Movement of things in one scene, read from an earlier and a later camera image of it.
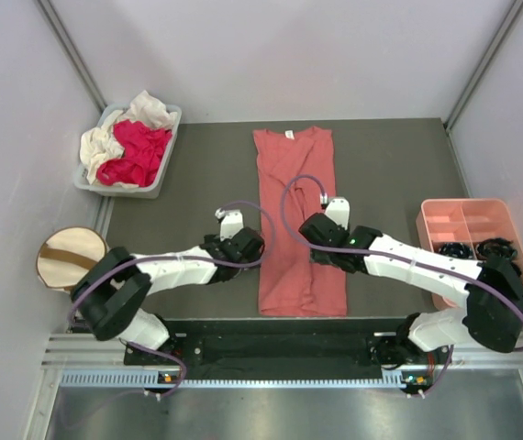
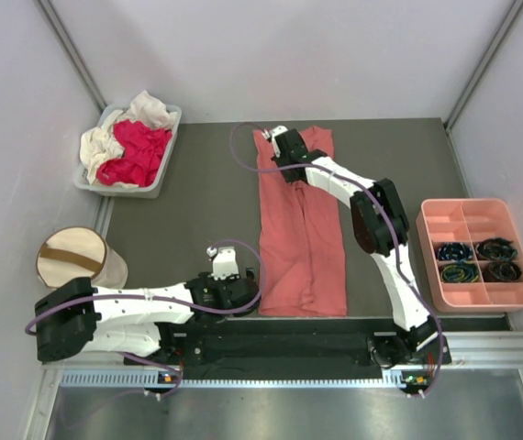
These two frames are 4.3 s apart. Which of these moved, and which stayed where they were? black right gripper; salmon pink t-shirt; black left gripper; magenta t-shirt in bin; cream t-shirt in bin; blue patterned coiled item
Moved: black right gripper; black left gripper
Stayed: cream t-shirt in bin; salmon pink t-shirt; blue patterned coiled item; magenta t-shirt in bin
